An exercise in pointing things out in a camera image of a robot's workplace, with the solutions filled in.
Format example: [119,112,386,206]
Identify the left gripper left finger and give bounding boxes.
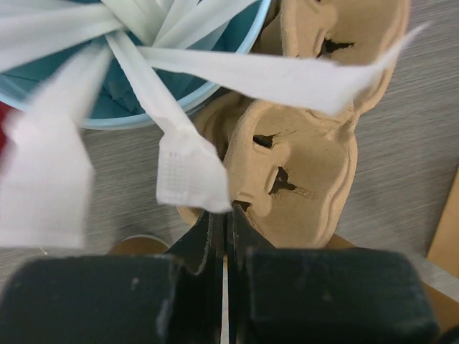
[168,211,224,343]

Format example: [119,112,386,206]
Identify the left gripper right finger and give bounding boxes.
[227,202,273,343]

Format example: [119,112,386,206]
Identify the brown paper cups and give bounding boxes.
[107,234,170,256]

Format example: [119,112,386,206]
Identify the white straw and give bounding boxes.
[106,31,231,214]

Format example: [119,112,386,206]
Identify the cardboard cup carrier front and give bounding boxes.
[194,92,357,248]

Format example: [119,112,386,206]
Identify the cardboard cup carrier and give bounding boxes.
[250,0,412,119]
[194,92,357,248]

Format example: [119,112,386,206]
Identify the blue cup holder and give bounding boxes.
[1,1,270,130]

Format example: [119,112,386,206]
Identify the brown paper bag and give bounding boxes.
[330,167,458,343]

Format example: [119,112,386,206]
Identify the cardboard cup carrier back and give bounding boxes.
[250,0,412,119]

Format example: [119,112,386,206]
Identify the red round tray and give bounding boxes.
[1,103,19,178]

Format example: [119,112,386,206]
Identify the white wrapped straws bundle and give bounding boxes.
[1,1,418,248]

